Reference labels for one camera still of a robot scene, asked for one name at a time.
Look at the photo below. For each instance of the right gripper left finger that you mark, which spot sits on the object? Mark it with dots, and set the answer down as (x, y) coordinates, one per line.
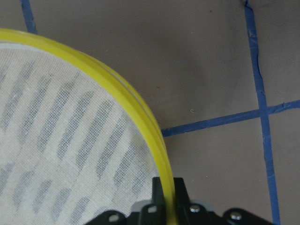
(158, 202)

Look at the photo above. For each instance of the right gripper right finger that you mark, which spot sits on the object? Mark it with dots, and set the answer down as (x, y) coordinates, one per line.
(183, 203)

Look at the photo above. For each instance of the yellow steamer basket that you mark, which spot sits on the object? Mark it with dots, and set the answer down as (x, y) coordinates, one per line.
(76, 139)

